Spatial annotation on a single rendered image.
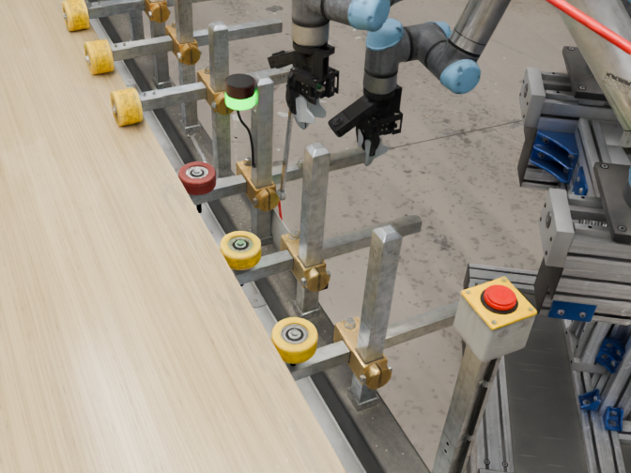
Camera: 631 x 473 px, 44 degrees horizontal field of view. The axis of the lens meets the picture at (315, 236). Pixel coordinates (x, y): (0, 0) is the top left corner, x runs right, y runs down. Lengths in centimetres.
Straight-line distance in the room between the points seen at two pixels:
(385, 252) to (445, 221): 185
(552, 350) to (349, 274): 78
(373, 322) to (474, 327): 35
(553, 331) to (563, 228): 95
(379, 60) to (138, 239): 63
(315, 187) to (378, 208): 166
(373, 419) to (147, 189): 66
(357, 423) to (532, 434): 79
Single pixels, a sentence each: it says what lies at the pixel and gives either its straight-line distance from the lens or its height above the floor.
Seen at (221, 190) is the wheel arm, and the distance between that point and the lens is 172.
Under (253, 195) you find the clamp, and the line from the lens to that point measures 171.
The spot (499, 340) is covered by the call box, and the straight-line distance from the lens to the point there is 100.
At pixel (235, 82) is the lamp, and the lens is 155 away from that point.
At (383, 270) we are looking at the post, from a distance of 125.
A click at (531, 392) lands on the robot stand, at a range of 227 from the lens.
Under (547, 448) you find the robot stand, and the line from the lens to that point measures 217.
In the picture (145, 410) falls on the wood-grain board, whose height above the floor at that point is 90.
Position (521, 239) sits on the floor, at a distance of 306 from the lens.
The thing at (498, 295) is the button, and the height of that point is 123.
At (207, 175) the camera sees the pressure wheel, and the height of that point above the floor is 91.
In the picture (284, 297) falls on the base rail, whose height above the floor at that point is 70.
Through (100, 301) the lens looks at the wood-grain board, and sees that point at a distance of 143.
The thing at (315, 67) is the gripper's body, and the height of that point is 114.
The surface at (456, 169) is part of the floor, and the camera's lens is 335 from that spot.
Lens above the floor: 191
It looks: 41 degrees down
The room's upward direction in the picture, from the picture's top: 4 degrees clockwise
